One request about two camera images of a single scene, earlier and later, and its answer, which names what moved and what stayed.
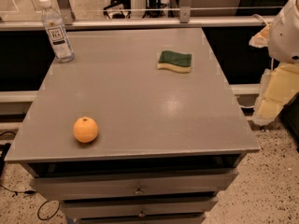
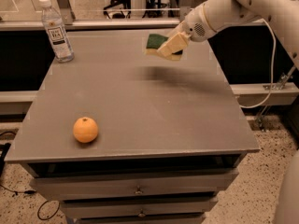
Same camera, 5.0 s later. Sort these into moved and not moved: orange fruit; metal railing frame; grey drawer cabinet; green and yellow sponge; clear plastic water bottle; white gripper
Moved: green and yellow sponge; white gripper
Not moved: clear plastic water bottle; orange fruit; grey drawer cabinet; metal railing frame
